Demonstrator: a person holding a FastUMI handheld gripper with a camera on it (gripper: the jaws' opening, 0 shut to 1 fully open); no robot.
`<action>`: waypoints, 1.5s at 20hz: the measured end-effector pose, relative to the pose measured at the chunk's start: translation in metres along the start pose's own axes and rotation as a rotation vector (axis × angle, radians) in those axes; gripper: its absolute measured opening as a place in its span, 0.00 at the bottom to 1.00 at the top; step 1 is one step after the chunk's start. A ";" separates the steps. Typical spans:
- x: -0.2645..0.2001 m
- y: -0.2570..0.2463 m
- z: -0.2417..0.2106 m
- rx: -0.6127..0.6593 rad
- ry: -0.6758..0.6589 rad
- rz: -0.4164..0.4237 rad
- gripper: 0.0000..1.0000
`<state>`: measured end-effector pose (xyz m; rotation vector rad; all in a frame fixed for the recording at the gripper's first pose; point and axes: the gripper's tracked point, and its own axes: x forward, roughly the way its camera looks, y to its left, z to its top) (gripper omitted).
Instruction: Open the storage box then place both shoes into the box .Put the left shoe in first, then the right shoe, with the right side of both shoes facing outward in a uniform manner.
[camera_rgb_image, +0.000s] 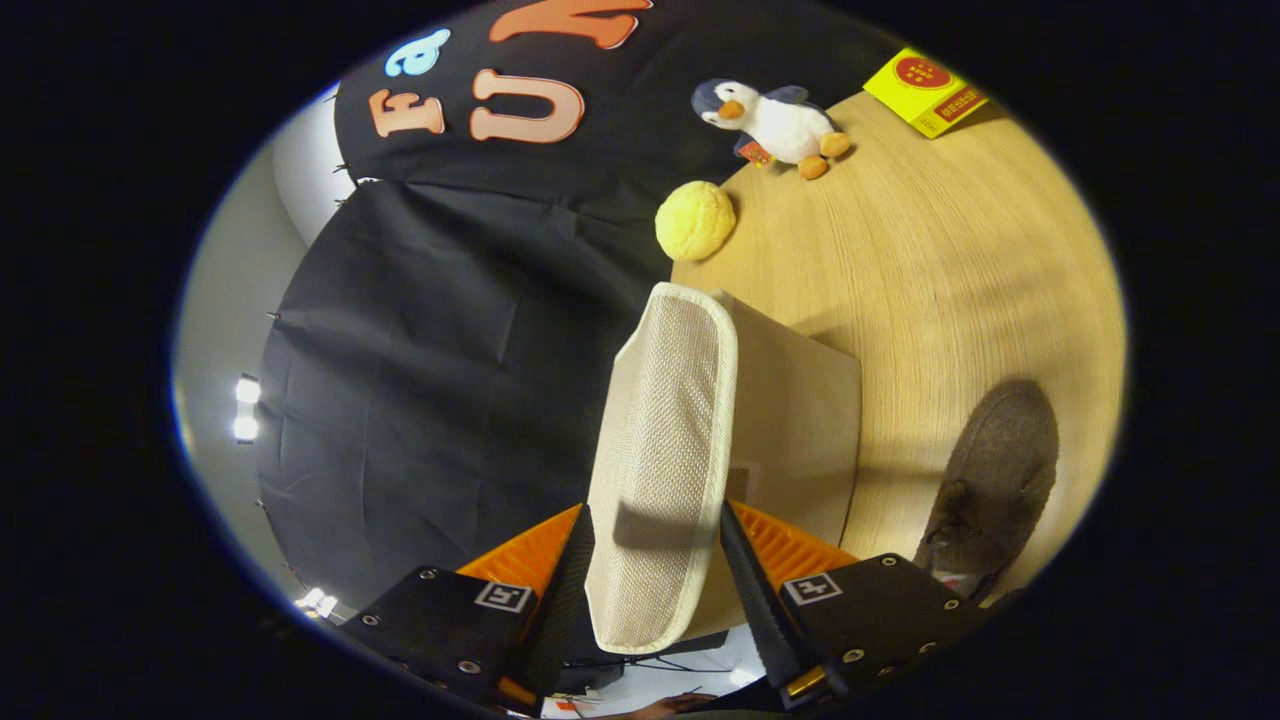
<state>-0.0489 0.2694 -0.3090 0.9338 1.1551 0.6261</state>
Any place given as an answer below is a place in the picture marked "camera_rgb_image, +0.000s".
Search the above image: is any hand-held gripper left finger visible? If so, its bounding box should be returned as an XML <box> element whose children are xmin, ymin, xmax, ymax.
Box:
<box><xmin>345</xmin><ymin>503</ymin><xmax>596</xmax><ymax>715</ymax></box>

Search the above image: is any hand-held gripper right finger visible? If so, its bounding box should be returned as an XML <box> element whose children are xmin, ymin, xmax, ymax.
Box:
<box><xmin>720</xmin><ymin>500</ymin><xmax>991</xmax><ymax>711</ymax></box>

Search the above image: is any beige fabric storage box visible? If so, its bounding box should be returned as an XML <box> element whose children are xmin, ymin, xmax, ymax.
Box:
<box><xmin>585</xmin><ymin>282</ymin><xmax>863</xmax><ymax>656</ymax></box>

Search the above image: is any brown fuzzy shoe with bow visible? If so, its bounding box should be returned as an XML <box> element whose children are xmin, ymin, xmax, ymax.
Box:
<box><xmin>913</xmin><ymin>380</ymin><xmax>1060</xmax><ymax>604</ymax></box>

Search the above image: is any yellow bun-shaped plush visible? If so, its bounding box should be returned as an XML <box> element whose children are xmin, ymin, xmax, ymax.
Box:
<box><xmin>655</xmin><ymin>180</ymin><xmax>738</xmax><ymax>263</ymax></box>

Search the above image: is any penguin plush toy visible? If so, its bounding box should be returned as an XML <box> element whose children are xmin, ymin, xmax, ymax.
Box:
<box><xmin>690</xmin><ymin>78</ymin><xmax>852</xmax><ymax>181</ymax></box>

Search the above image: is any yellow book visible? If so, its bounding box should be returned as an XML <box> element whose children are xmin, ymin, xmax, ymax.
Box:
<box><xmin>863</xmin><ymin>47</ymin><xmax>991</xmax><ymax>140</ymax></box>

